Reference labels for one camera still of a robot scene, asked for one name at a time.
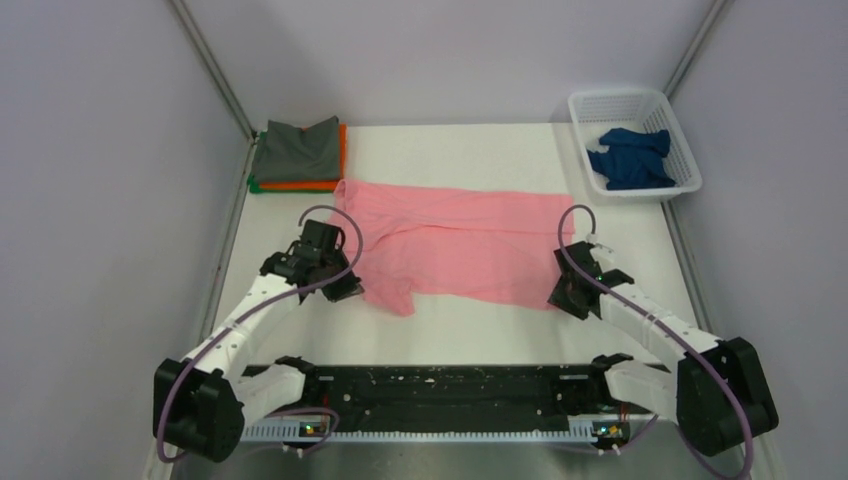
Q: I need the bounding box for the grey folded t-shirt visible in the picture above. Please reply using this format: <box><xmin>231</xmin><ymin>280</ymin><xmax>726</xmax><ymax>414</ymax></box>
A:
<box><xmin>256</xmin><ymin>116</ymin><xmax>342</xmax><ymax>183</ymax></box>

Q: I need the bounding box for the white plastic basket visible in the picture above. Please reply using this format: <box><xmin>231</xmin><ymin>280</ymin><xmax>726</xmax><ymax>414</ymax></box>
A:
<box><xmin>568</xmin><ymin>87</ymin><xmax>703</xmax><ymax>205</ymax></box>

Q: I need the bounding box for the left aluminium frame post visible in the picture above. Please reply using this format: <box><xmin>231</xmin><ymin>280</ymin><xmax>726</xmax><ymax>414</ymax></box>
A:
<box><xmin>167</xmin><ymin>0</ymin><xmax>257</xmax><ymax>140</ymax></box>

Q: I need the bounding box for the orange folded t-shirt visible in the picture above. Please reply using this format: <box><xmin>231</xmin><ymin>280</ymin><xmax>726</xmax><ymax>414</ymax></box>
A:
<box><xmin>258</xmin><ymin>122</ymin><xmax>349</xmax><ymax>193</ymax></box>

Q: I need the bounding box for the blue t-shirt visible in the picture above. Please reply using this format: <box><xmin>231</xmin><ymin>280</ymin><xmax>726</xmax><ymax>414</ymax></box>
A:
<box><xmin>586</xmin><ymin>128</ymin><xmax>676</xmax><ymax>191</ymax></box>

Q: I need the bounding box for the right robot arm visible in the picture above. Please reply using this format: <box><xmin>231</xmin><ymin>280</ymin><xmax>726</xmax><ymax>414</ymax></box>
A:
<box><xmin>548</xmin><ymin>241</ymin><xmax>779</xmax><ymax>457</ymax></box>

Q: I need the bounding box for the aluminium frame post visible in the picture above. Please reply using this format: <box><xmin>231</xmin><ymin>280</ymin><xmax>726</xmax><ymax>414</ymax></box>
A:
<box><xmin>663</xmin><ymin>0</ymin><xmax>734</xmax><ymax>101</ymax></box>
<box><xmin>167</xmin><ymin>0</ymin><xmax>257</xmax><ymax>140</ymax></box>

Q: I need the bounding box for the white cable duct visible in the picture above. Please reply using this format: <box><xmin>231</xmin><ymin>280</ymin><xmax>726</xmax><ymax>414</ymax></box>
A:
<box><xmin>241</xmin><ymin>417</ymin><xmax>630</xmax><ymax>446</ymax></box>

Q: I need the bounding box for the pink t-shirt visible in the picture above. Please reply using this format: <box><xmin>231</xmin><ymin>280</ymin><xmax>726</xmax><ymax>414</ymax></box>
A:
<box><xmin>331</xmin><ymin>180</ymin><xmax>574</xmax><ymax>316</ymax></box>

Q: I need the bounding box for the green folded t-shirt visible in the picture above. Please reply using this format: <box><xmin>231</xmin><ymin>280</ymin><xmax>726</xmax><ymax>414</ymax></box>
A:
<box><xmin>246</xmin><ymin>131</ymin><xmax>267</xmax><ymax>194</ymax></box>

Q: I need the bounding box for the right aluminium frame post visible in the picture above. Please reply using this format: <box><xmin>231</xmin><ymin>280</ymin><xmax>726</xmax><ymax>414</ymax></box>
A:
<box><xmin>663</xmin><ymin>0</ymin><xmax>734</xmax><ymax>101</ymax></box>

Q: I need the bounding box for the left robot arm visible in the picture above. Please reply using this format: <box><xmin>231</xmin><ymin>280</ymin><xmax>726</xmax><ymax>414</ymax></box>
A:
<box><xmin>153</xmin><ymin>214</ymin><xmax>364</xmax><ymax>464</ymax></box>

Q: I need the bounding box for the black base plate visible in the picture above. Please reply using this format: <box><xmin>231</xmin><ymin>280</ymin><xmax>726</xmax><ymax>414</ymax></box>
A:
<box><xmin>241</xmin><ymin>362</ymin><xmax>664</xmax><ymax>435</ymax></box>

